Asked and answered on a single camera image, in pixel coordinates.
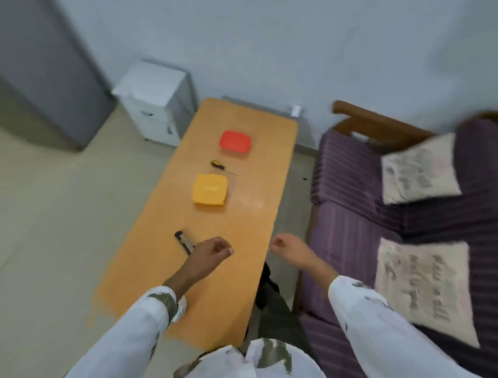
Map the yellow plastic container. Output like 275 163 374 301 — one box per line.
192 174 229 206

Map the black utility knife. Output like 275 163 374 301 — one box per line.
174 231 195 255

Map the person's right hand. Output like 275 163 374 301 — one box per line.
270 233 320 270

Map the person's left hand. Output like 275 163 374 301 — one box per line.
181 236 235 281

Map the orange wooden table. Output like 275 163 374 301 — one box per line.
93 98 299 351

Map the grey cabinet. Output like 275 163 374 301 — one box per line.
0 0 117 152

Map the black yellow screwdriver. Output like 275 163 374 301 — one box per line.
211 160 238 176

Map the person's right forearm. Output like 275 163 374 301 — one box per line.
303 257 483 378

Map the red plastic container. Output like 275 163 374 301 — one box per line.
219 130 251 153

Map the purple striped sofa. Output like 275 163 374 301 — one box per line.
292 100 498 378

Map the person's left forearm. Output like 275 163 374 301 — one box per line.
64 269 197 378

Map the white drawer cabinet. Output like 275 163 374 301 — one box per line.
112 59 198 147

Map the cream printed cushion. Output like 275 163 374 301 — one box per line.
381 133 462 205
374 238 481 348

